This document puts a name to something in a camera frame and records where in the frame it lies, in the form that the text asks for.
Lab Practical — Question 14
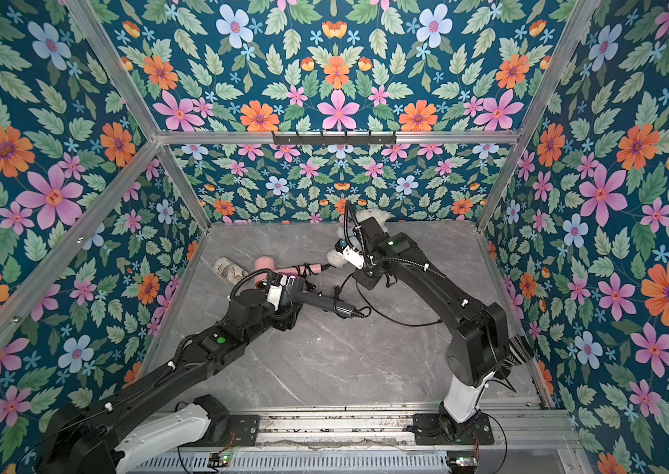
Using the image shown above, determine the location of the dark grey round hair dryer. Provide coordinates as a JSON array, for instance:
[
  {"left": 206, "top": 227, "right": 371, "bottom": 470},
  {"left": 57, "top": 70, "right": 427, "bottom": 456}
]
[{"left": 285, "top": 278, "right": 366, "bottom": 319}]

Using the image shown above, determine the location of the pink hair dryer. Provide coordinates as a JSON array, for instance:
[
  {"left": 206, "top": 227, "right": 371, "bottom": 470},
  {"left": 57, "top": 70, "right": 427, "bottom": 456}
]
[{"left": 255, "top": 256, "right": 331, "bottom": 278}]

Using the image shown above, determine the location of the black cord of boxy dryer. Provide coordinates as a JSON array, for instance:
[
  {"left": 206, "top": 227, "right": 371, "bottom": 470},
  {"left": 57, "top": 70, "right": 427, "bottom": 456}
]
[{"left": 351, "top": 277, "right": 443, "bottom": 328}]

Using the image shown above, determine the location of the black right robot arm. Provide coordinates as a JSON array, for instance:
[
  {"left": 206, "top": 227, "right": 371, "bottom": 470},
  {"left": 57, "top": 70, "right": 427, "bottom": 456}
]
[{"left": 334, "top": 217, "right": 534, "bottom": 429}]

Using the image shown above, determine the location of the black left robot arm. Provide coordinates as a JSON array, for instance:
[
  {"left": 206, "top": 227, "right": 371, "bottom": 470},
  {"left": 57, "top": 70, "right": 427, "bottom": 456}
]
[{"left": 34, "top": 272, "right": 322, "bottom": 473}]

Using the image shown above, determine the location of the white teddy bear blue shirt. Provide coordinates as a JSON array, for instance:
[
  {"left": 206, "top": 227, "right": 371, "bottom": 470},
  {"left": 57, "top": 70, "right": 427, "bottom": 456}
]
[{"left": 327, "top": 209, "right": 393, "bottom": 268}]

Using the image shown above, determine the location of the striped black white sock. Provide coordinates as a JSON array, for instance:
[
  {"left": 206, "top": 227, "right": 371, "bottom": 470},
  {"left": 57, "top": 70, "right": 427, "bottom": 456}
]
[{"left": 494, "top": 336, "right": 534, "bottom": 380}]

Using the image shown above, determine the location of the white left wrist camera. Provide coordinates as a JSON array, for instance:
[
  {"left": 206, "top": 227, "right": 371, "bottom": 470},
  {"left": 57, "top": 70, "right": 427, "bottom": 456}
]
[{"left": 267, "top": 286, "right": 289, "bottom": 311}]

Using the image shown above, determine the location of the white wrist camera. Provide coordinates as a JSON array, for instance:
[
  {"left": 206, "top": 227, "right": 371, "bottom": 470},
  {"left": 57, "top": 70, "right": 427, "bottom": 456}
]
[
  {"left": 336, "top": 240, "right": 365, "bottom": 270},
  {"left": 267, "top": 286, "right": 289, "bottom": 311}
]

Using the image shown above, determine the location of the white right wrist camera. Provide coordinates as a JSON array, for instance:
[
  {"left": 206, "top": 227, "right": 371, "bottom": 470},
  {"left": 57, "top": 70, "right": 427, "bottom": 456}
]
[{"left": 336, "top": 240, "right": 365, "bottom": 270}]

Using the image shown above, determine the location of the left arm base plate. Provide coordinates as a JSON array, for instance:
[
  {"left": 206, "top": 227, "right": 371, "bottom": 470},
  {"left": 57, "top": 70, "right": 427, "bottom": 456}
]
[{"left": 213, "top": 415, "right": 261, "bottom": 448}]

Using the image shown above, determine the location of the black hook rail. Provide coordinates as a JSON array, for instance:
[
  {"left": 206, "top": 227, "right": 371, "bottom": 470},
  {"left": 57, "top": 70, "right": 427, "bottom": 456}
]
[{"left": 271, "top": 132, "right": 398, "bottom": 146}]

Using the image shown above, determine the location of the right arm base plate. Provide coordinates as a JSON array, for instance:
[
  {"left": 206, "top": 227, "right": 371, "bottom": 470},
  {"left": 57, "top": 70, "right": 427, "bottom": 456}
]
[{"left": 406, "top": 413, "right": 496, "bottom": 446}]

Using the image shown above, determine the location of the aluminium front rail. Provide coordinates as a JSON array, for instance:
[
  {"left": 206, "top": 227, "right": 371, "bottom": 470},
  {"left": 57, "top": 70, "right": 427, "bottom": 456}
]
[{"left": 96, "top": 408, "right": 584, "bottom": 451}]

